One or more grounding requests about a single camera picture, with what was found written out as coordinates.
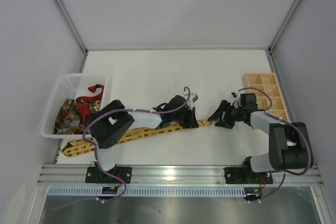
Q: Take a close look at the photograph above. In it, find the yellow beetle print tie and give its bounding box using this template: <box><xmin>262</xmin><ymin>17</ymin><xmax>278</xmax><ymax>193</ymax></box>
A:
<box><xmin>60</xmin><ymin>120</ymin><xmax>212</xmax><ymax>158</ymax></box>

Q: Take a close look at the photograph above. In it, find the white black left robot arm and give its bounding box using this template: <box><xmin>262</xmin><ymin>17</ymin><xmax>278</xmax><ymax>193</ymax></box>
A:
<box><xmin>87</xmin><ymin>93</ymin><xmax>198</xmax><ymax>172</ymax></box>

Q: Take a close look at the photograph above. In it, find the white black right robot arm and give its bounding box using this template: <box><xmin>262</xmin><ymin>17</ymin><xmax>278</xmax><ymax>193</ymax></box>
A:
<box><xmin>208</xmin><ymin>93</ymin><xmax>313</xmax><ymax>184</ymax></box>

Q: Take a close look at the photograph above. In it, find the wooden compartment box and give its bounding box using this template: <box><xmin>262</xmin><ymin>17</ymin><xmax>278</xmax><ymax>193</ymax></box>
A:
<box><xmin>243</xmin><ymin>73</ymin><xmax>288</xmax><ymax>120</ymax></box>

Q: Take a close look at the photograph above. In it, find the red tie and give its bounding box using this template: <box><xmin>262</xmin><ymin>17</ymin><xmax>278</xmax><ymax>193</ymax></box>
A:
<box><xmin>76</xmin><ymin>84</ymin><xmax>104</xmax><ymax>126</ymax></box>

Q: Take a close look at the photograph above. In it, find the camouflage pattern tie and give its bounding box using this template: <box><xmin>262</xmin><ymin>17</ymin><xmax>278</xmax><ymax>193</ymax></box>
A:
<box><xmin>53</xmin><ymin>99</ymin><xmax>86</xmax><ymax>135</ymax></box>

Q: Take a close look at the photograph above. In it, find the white plastic basket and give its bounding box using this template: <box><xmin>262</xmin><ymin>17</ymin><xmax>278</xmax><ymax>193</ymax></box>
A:
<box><xmin>40</xmin><ymin>73</ymin><xmax>108</xmax><ymax>139</ymax></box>

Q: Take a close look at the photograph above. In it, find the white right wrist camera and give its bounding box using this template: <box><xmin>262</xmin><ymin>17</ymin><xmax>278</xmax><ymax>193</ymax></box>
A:
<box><xmin>231</xmin><ymin>91</ymin><xmax>240</xmax><ymax>99</ymax></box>

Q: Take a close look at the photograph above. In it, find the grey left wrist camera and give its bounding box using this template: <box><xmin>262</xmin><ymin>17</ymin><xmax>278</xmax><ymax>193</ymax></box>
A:
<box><xmin>189</xmin><ymin>93</ymin><xmax>198</xmax><ymax>103</ymax></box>

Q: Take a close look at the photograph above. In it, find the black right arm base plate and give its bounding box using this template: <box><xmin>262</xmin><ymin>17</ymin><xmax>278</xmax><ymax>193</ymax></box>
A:
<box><xmin>224</xmin><ymin>167</ymin><xmax>273</xmax><ymax>185</ymax></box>

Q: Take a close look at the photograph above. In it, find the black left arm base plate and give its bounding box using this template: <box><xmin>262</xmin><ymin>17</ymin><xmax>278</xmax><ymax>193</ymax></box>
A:
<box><xmin>85</xmin><ymin>166</ymin><xmax>132</xmax><ymax>184</ymax></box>

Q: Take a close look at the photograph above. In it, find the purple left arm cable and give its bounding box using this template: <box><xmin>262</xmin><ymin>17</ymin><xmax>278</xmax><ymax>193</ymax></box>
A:
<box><xmin>49</xmin><ymin>86</ymin><xmax>192</xmax><ymax>210</ymax></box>

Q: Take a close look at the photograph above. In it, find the aluminium mounting rail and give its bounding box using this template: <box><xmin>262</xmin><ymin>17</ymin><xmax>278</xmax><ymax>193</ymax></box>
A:
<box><xmin>37</xmin><ymin>165</ymin><xmax>323</xmax><ymax>187</ymax></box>

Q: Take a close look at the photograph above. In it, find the white slotted cable duct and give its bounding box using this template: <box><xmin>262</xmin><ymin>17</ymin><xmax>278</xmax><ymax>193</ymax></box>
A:
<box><xmin>48</xmin><ymin>186</ymin><xmax>246</xmax><ymax>197</ymax></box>

